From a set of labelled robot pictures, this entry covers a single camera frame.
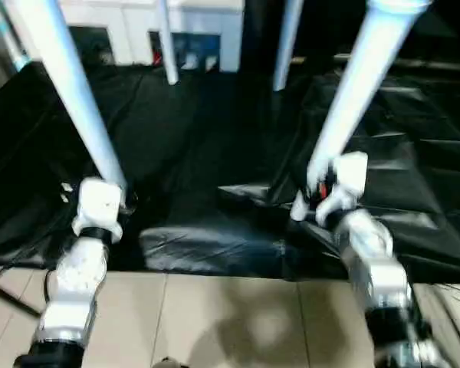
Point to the white plastic table leg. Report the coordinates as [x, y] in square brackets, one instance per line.
[356, 84]
[168, 42]
[69, 88]
[287, 42]

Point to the black work mat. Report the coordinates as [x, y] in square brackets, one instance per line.
[234, 172]

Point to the small tan label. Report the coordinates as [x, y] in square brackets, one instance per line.
[298, 60]

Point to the large black case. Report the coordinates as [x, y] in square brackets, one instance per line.
[329, 23]

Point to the white glass-door cabinet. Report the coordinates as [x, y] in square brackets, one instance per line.
[130, 27]

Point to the blue white patterned item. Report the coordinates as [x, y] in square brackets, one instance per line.
[11, 34]

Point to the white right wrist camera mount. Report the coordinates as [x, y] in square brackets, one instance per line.
[349, 180]

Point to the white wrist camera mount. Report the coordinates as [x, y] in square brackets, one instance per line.
[97, 207]
[349, 180]

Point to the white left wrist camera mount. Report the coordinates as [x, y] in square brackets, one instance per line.
[97, 207]

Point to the black metal frame bar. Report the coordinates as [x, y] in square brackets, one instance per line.
[11, 297]

